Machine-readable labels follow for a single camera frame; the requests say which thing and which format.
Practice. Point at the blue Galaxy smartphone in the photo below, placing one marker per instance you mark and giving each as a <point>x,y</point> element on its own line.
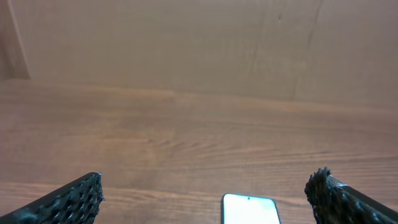
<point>248,209</point>

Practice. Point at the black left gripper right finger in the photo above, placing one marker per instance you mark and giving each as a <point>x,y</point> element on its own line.
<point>335,202</point>

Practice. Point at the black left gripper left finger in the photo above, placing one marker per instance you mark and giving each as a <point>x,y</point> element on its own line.
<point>78,202</point>

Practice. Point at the brown cardboard back panel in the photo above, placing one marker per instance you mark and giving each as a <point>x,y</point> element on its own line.
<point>341,52</point>

